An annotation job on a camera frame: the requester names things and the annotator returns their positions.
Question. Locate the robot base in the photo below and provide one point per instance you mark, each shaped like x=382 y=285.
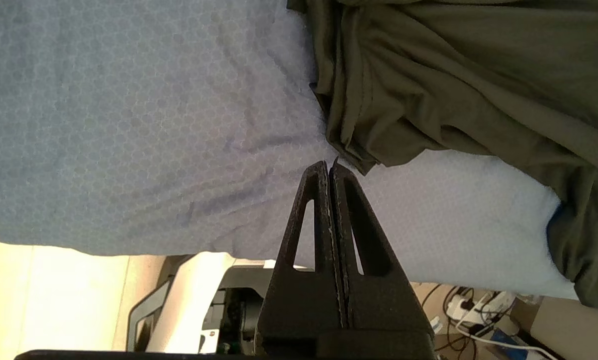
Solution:
x=214 y=305

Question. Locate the black t-shirt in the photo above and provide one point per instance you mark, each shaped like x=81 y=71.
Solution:
x=478 y=75

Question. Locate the bed with blue sheet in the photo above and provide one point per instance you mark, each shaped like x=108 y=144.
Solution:
x=129 y=125

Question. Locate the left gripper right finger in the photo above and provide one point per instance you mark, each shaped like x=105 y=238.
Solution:
x=383 y=300

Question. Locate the tan cardboard box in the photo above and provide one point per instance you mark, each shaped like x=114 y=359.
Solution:
x=573 y=330

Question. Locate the white power strip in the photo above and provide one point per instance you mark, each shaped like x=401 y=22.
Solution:
x=478 y=307

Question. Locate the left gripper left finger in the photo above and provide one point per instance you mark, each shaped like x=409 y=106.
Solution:
x=298 y=300

